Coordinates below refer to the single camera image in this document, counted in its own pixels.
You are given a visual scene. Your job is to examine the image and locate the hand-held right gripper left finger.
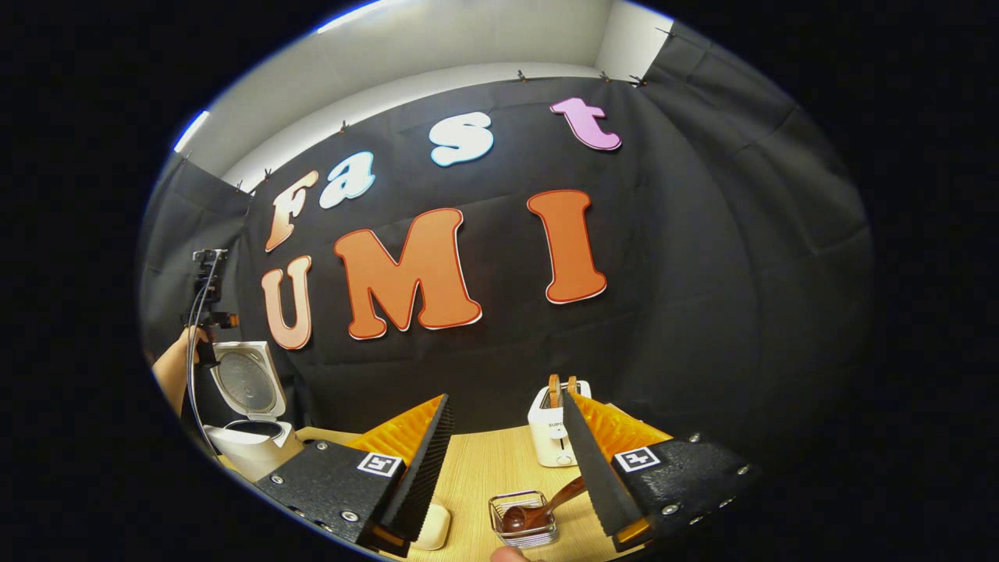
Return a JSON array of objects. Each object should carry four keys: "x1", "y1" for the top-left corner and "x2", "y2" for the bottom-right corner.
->
[{"x1": 254, "y1": 393, "x2": 454, "y2": 558}]

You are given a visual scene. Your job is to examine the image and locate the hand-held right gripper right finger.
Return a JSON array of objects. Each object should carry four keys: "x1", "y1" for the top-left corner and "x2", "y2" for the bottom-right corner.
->
[{"x1": 560, "y1": 390, "x2": 758, "y2": 553}]

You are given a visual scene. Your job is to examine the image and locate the brown wooden spoon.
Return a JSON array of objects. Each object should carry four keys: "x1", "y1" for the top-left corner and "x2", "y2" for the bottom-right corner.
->
[{"x1": 502, "y1": 476, "x2": 588, "y2": 534}]

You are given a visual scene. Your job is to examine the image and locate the wire basket chopstick holder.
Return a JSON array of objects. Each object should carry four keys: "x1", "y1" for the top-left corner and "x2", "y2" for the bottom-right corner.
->
[{"x1": 489, "y1": 490, "x2": 559, "y2": 550}]

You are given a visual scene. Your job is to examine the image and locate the white rice cooker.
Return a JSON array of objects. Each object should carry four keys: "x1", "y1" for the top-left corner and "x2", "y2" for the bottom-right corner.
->
[{"x1": 204, "y1": 341, "x2": 305, "y2": 482}]

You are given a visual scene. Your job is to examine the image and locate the clear plastic rice container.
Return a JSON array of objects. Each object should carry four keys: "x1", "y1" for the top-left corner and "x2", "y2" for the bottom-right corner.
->
[{"x1": 412, "y1": 503, "x2": 452, "y2": 552}]

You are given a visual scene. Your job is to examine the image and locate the white toaster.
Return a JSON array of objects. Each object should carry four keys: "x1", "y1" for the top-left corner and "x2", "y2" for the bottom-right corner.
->
[{"x1": 528, "y1": 381, "x2": 592, "y2": 468}]

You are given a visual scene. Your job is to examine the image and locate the black backdrop cloth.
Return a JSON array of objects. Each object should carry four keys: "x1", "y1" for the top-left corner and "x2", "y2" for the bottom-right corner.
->
[{"x1": 139, "y1": 20, "x2": 873, "y2": 469}]

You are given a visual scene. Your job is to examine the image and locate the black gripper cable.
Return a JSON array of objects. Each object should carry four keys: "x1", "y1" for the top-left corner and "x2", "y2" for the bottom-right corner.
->
[{"x1": 186, "y1": 258, "x2": 226, "y2": 461}]

